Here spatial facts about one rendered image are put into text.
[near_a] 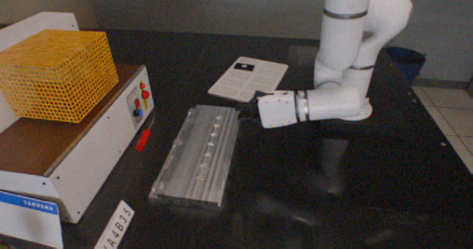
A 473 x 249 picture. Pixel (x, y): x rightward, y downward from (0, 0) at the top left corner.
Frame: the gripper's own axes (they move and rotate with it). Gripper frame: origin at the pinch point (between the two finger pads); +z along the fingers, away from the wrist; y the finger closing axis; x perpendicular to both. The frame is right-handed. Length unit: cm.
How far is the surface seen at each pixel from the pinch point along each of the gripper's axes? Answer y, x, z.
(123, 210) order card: 8.0, -28.8, 29.9
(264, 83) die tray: 18, 48, 0
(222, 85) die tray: 13.9, 43.4, 18.8
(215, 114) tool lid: 11.5, 16.9, 15.6
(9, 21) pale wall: -24, 115, 193
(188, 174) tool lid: 11.2, -13.6, 17.4
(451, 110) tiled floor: 147, 183, -154
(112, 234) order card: 8.4, -35.3, 29.8
